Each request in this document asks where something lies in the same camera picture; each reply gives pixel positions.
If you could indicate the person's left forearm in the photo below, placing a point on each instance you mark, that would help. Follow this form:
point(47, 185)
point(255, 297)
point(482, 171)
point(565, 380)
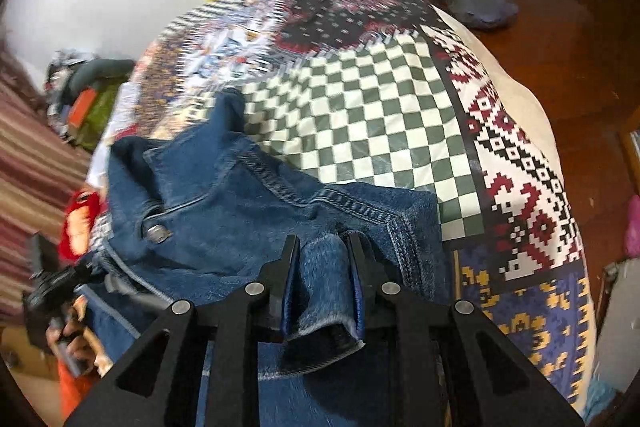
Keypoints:
point(75, 397)

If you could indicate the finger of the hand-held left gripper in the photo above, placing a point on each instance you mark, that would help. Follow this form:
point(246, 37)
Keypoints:
point(92, 274)

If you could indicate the pile of clutter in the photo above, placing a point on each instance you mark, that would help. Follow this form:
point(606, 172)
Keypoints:
point(85, 69)

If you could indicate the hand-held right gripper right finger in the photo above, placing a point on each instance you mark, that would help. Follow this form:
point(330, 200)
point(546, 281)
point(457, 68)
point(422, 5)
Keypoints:
point(357, 302)

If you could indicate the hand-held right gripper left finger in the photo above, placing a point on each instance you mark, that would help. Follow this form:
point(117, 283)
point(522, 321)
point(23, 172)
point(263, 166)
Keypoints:
point(280, 277)

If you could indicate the blue denim jacket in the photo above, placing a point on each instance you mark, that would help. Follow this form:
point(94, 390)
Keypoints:
point(225, 207)

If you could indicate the orange box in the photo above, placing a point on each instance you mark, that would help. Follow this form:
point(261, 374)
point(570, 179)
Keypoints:
point(80, 112)

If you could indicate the green box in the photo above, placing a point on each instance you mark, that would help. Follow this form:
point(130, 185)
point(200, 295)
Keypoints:
point(102, 112)

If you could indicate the white appliance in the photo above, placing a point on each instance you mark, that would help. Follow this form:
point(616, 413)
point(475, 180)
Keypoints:
point(620, 322)

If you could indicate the patchwork patterned bed sheet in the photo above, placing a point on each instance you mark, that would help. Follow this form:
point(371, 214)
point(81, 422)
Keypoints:
point(375, 107)

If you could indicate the person's left hand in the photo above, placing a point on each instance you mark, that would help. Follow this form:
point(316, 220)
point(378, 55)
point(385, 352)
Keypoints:
point(75, 342)

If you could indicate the striped brown curtain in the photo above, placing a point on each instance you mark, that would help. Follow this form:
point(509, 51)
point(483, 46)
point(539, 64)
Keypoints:
point(30, 157)

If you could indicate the red plush blanket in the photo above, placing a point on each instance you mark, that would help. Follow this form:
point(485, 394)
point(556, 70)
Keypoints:
point(80, 227)

